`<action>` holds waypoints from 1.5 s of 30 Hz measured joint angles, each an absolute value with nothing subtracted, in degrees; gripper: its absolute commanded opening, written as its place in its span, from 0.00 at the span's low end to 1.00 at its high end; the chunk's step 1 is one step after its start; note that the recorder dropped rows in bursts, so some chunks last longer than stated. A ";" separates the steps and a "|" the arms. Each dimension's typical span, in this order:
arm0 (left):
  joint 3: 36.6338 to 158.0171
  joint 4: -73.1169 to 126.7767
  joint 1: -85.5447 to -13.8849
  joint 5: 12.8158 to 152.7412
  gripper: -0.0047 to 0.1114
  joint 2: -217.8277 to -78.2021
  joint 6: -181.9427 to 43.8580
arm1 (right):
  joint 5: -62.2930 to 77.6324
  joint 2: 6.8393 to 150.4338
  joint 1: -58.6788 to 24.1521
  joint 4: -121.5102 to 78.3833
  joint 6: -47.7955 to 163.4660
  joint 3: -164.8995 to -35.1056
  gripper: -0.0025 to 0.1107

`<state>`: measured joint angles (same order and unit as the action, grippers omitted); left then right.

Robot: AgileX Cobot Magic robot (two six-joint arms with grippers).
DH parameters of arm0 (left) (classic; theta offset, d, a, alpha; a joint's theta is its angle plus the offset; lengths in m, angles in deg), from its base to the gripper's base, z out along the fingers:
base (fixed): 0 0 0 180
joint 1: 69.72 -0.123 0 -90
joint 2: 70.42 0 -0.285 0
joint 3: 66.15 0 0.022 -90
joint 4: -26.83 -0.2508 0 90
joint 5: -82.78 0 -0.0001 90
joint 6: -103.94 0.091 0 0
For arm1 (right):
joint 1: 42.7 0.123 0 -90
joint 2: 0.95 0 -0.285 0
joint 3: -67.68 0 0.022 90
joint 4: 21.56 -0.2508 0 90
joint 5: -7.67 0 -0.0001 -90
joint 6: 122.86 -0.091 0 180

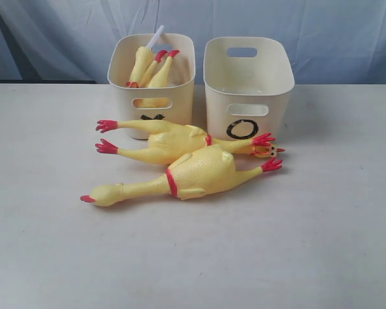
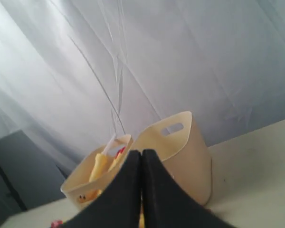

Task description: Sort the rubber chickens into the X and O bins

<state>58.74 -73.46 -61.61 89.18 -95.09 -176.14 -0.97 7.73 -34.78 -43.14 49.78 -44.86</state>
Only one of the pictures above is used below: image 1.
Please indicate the severed chicken head with tube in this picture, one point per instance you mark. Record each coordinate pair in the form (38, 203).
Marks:
(145, 62)

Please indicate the cream bin marked O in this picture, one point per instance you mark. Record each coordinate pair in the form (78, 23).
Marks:
(248, 83)

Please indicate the cream bin marked X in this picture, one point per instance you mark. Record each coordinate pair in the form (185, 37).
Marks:
(172, 103)

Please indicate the headless yellow rubber chicken body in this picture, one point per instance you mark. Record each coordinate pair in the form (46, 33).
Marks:
(159, 80)

